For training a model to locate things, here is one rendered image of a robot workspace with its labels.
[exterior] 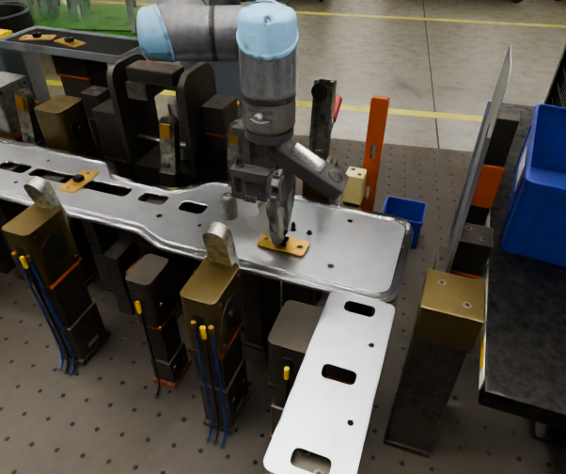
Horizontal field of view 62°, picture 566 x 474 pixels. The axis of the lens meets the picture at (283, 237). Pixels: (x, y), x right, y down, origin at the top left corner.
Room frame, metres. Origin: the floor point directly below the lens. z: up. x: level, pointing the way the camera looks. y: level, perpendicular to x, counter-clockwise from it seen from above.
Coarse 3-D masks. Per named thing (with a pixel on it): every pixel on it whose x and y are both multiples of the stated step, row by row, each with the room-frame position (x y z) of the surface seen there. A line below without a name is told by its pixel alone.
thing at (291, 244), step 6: (264, 234) 0.64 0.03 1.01; (270, 240) 0.62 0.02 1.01; (288, 240) 0.61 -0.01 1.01; (294, 240) 0.62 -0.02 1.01; (300, 240) 0.62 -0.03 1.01; (264, 246) 0.60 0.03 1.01; (270, 246) 0.60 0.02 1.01; (276, 246) 0.60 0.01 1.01; (282, 246) 0.60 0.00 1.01; (288, 246) 0.60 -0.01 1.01; (294, 246) 0.60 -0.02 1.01; (306, 246) 0.60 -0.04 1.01; (288, 252) 0.59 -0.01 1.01; (294, 252) 0.59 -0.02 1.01; (300, 252) 0.59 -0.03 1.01
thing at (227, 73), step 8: (184, 64) 1.35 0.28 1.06; (192, 64) 1.35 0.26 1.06; (216, 64) 1.33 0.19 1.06; (224, 64) 1.33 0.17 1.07; (232, 64) 1.32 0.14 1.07; (216, 72) 1.33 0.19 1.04; (224, 72) 1.33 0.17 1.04; (232, 72) 1.32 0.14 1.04; (216, 80) 1.33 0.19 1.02; (224, 80) 1.33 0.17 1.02; (232, 80) 1.32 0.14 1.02; (216, 88) 1.33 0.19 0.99; (224, 88) 1.33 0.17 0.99; (232, 88) 1.32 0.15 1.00; (240, 88) 1.32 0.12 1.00; (240, 96) 1.32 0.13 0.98; (240, 104) 1.32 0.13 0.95; (240, 112) 1.32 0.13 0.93
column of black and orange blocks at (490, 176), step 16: (512, 112) 0.71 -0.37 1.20; (496, 128) 0.69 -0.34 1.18; (512, 128) 0.68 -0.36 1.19; (496, 144) 0.68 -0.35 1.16; (496, 160) 0.68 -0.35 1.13; (480, 176) 0.68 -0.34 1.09; (496, 176) 0.68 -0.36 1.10; (480, 192) 0.68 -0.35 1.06; (496, 192) 0.67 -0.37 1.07; (480, 208) 0.68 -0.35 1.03; (480, 224) 0.68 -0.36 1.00
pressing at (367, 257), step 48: (0, 144) 0.98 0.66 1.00; (0, 192) 0.78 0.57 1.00; (96, 192) 0.78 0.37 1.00; (144, 192) 0.78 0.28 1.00; (192, 192) 0.78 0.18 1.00; (192, 240) 0.63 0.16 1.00; (240, 240) 0.63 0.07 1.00; (336, 240) 0.63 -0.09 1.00; (384, 240) 0.63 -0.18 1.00; (336, 288) 0.51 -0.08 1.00; (384, 288) 0.51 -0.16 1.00
